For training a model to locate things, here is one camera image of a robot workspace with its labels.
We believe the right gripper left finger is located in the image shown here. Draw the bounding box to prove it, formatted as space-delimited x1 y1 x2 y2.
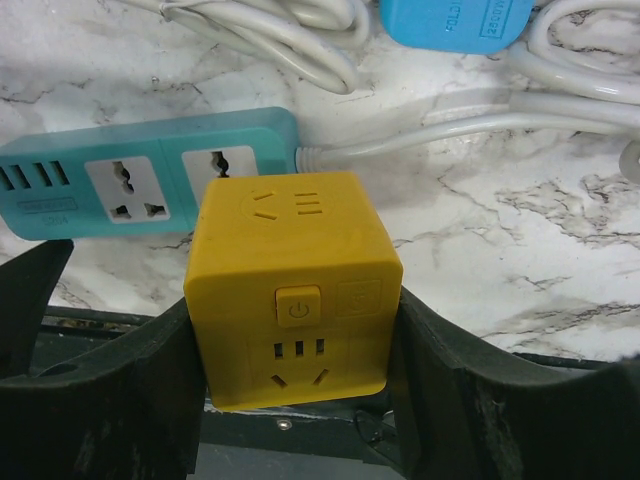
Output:
1 300 205 479

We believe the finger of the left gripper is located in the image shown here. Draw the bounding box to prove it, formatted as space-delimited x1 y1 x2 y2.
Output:
1 240 74 379

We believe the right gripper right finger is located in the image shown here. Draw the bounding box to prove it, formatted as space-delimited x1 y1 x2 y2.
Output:
389 292 639 479

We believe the teal power strip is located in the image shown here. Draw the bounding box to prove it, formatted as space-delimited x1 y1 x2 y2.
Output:
1 107 300 240

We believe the yellow cube socket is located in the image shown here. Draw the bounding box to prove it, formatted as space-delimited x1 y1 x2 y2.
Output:
184 172 403 411

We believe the white teal-strip cable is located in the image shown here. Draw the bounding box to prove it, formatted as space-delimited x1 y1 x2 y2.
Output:
294 0 640 174

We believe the blue flat charger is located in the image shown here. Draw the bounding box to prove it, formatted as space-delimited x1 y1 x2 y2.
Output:
379 0 535 55

